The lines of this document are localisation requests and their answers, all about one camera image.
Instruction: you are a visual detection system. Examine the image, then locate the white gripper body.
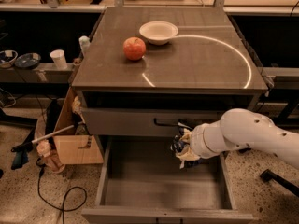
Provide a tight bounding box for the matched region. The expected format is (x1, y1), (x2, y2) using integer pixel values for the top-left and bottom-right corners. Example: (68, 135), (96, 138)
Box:
(190, 123), (219, 159)

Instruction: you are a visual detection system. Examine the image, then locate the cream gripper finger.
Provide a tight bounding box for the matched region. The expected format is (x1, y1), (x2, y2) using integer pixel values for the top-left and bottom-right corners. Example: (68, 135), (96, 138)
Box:
(180, 128), (192, 144)
(176, 145), (200, 168)

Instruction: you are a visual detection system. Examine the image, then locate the blue chip bag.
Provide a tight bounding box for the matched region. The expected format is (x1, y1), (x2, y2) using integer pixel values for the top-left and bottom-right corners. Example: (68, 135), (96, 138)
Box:
(170, 122), (192, 156)

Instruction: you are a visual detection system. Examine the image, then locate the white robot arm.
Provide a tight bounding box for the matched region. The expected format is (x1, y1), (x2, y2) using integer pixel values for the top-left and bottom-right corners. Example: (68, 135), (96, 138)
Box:
(170, 108), (299, 168)

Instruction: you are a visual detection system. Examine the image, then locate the open grey middle drawer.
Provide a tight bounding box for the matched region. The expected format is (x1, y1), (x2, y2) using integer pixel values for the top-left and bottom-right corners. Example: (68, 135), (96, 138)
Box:
(82, 137), (253, 224)

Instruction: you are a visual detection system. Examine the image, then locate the grey drawer cabinet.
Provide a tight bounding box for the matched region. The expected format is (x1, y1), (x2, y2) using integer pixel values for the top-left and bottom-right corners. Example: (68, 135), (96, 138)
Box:
(71, 6), (269, 224)

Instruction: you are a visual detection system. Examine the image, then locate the closed grey top drawer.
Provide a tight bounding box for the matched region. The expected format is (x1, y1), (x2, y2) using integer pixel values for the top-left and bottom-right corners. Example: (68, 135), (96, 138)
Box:
(82, 108), (223, 137)

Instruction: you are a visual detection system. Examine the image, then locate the black chair leg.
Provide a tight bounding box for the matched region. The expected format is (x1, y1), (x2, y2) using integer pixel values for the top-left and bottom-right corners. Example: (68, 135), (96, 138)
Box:
(260, 169), (299, 197)

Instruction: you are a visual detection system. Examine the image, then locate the red apple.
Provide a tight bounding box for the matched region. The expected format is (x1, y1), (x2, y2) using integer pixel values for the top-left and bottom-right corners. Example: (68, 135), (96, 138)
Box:
(123, 37), (146, 61)

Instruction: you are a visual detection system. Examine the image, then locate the white bowl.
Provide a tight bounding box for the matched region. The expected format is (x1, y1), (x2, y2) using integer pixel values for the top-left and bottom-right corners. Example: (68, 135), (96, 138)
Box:
(139, 21), (178, 46)

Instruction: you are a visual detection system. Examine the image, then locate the cardboard box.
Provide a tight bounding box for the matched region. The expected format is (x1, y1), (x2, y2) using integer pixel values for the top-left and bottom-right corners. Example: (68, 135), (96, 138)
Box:
(53, 88), (104, 164)

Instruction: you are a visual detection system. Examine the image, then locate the white plastic bottle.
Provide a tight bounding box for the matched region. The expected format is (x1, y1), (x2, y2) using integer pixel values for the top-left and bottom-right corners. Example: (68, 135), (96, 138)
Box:
(78, 35), (91, 55)

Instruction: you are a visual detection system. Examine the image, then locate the white paper cup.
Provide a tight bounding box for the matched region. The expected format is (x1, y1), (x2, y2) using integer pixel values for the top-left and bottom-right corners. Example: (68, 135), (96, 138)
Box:
(50, 49), (67, 70)

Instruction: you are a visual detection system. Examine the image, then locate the grey side shelf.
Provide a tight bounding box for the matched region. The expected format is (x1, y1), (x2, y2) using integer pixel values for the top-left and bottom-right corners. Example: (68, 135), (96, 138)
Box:
(0, 63), (74, 83)

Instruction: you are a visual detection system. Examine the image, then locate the dark blue plate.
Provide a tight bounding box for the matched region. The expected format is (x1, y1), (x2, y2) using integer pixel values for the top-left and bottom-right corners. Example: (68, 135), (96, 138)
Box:
(15, 52), (41, 69)

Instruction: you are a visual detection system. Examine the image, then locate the small patterned bowl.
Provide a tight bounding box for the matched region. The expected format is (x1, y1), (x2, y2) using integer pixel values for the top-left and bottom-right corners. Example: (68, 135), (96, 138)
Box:
(0, 50), (18, 69)

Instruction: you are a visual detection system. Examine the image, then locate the black floor cable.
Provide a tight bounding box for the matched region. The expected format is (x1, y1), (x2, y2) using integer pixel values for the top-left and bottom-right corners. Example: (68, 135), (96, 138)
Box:
(36, 166), (88, 224)

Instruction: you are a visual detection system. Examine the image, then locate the white-handled broom stick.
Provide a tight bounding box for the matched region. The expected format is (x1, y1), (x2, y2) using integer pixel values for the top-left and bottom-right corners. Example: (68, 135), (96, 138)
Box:
(11, 122), (83, 152)

